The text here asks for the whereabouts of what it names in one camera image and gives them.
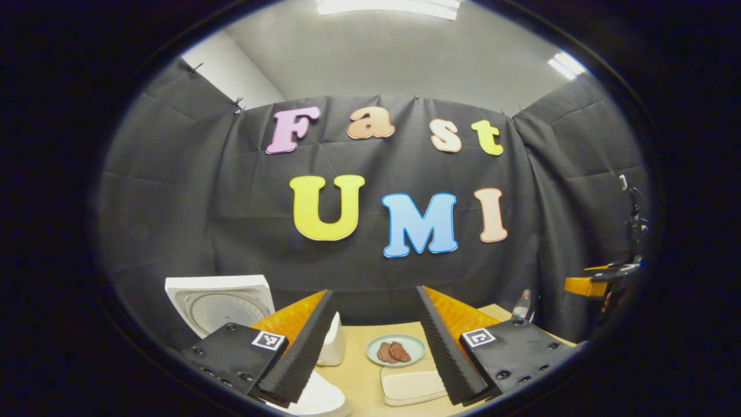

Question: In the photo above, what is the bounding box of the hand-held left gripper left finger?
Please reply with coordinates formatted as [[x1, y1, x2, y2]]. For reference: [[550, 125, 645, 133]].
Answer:
[[182, 288, 338, 408]]

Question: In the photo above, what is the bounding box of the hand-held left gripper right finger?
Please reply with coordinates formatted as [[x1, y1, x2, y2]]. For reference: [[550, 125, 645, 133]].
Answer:
[[416, 285, 579, 406]]

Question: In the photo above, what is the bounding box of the white rice cooker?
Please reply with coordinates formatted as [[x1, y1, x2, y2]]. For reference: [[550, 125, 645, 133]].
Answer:
[[164, 275, 351, 417]]

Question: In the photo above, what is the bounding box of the pale green plate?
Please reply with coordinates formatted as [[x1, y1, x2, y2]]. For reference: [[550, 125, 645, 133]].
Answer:
[[365, 334, 427, 368]]

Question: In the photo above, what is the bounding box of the white toaster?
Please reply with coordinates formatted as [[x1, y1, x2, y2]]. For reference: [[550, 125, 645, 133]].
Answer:
[[316, 312, 346, 367]]

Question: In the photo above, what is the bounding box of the clear plastic bottle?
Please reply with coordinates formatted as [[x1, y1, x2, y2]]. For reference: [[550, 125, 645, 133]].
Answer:
[[512, 290, 532, 322]]

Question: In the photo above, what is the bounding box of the beige rectangular tray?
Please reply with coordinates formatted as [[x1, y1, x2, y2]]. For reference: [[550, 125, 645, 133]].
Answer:
[[380, 362, 447, 407]]

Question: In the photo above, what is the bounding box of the ceiling light panel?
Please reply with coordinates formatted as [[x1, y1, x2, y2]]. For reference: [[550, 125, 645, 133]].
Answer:
[[547, 51, 588, 81], [316, 0, 461, 21]]

